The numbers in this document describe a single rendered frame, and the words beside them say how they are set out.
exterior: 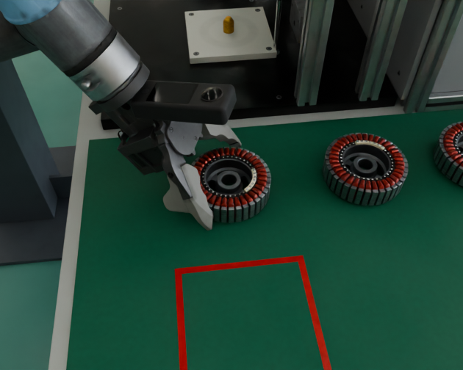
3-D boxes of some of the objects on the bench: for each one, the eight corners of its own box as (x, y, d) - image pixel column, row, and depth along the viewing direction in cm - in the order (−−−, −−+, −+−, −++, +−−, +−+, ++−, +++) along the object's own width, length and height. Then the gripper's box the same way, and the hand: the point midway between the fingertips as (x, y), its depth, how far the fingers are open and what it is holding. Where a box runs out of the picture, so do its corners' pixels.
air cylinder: (297, 43, 85) (300, 15, 81) (289, 20, 90) (291, -7, 86) (324, 42, 86) (329, 13, 82) (314, 19, 91) (319, -9, 86)
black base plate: (103, 130, 74) (100, 120, 73) (117, -53, 115) (115, -63, 113) (395, 106, 78) (398, 95, 76) (308, -63, 119) (309, -73, 117)
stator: (176, 213, 64) (174, 196, 61) (203, 155, 71) (202, 137, 68) (257, 233, 62) (259, 216, 59) (277, 171, 69) (279, 153, 66)
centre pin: (223, 34, 85) (223, 20, 83) (223, 28, 87) (222, 14, 85) (234, 33, 85) (234, 19, 83) (233, 27, 87) (233, 13, 85)
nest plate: (189, 64, 82) (189, 58, 81) (184, 17, 91) (184, 11, 90) (276, 58, 83) (277, 51, 82) (262, 12, 92) (262, 6, 91)
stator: (397, 216, 63) (406, 199, 61) (314, 196, 66) (318, 178, 63) (405, 158, 70) (412, 139, 67) (329, 141, 72) (333, 123, 70)
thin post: (271, 56, 83) (275, 2, 75) (270, 50, 84) (273, -3, 76) (280, 55, 83) (285, 1, 76) (278, 50, 84) (283, -4, 77)
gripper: (124, 48, 64) (212, 145, 75) (54, 153, 53) (169, 251, 63) (169, 22, 59) (256, 131, 70) (101, 133, 47) (218, 243, 58)
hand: (231, 185), depth 65 cm, fingers open, 14 cm apart
